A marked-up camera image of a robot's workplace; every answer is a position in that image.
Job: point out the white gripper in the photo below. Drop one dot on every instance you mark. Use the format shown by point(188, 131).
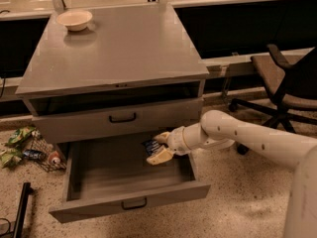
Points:
point(176, 140)

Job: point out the black wire basket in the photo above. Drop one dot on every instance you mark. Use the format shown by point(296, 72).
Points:
point(43, 146)

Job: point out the white paper bowl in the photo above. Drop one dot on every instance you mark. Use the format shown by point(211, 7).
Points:
point(74, 20)

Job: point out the green chip bag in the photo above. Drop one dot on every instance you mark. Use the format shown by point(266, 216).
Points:
point(20, 136)
point(10, 158)

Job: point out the black office chair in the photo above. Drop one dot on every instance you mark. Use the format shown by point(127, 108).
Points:
point(290, 82)

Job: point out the blue drink can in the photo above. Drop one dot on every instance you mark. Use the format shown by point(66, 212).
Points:
point(34, 155)

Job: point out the black stand leg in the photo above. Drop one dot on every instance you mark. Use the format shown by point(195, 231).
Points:
point(18, 227)

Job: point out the dark blue rxbar wrapper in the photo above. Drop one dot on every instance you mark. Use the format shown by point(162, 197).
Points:
point(152, 147)

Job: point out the orange white bottle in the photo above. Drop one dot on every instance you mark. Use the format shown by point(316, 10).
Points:
point(54, 158)

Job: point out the open grey middle drawer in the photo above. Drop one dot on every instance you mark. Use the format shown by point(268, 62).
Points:
point(111, 175)

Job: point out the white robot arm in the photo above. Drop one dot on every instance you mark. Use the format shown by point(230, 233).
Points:
point(216, 129)

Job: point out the grey drawer cabinet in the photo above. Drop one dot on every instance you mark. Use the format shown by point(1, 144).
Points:
point(127, 56)

